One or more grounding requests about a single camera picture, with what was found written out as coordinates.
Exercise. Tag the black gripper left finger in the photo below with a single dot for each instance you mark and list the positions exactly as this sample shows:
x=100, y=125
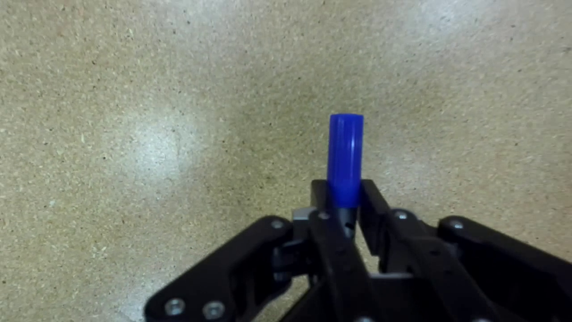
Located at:
x=333, y=261

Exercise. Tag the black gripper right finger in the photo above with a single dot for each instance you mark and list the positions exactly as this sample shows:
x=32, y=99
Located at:
x=429, y=256

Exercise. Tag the blue marker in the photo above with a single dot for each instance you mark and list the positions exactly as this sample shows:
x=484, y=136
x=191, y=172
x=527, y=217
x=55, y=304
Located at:
x=345, y=158

